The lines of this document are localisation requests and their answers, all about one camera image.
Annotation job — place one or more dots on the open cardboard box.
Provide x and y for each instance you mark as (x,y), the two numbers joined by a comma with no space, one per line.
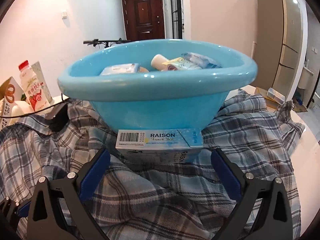
(10,92)

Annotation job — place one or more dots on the white round container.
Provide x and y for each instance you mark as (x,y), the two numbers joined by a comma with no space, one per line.
(21,108)

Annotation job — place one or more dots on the strawberry milk bottle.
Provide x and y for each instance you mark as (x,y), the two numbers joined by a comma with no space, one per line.
(32,87)

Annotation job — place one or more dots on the tall white carton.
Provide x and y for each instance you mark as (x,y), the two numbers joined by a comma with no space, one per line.
(36,67)

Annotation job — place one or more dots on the black bicycle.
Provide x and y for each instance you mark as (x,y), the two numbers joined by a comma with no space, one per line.
(105,43)

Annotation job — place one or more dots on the light blue sunblock tube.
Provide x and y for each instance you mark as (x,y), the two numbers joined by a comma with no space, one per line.
(163,64)

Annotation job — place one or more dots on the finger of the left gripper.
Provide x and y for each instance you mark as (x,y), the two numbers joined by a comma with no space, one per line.
(13,211)

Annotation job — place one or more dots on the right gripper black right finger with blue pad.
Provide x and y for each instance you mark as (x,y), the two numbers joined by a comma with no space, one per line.
(273,220)

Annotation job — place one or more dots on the blue plastic basin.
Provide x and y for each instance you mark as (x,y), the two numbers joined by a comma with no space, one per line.
(157,100)

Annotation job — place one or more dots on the black power adapter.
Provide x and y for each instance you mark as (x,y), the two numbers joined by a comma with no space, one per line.
(58,117)

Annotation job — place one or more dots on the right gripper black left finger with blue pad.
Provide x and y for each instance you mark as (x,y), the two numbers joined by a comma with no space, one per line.
(57,209)

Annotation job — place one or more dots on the dark red door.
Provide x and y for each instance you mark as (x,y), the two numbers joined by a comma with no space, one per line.
(143,19)

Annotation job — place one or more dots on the blue plaid shirt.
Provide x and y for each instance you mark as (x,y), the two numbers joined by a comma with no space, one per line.
(156,201)

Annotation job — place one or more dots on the beige oval sponge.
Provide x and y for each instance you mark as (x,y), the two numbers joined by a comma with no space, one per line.
(143,70)

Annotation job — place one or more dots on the blue wet wipes pack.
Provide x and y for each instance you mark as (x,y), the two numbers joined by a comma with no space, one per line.
(127,68)

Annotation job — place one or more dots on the light blue tissue pack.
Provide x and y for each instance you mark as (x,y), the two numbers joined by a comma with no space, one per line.
(200,60)

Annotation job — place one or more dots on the blue Raison cigarette box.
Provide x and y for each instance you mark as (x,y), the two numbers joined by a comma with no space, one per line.
(162,146)

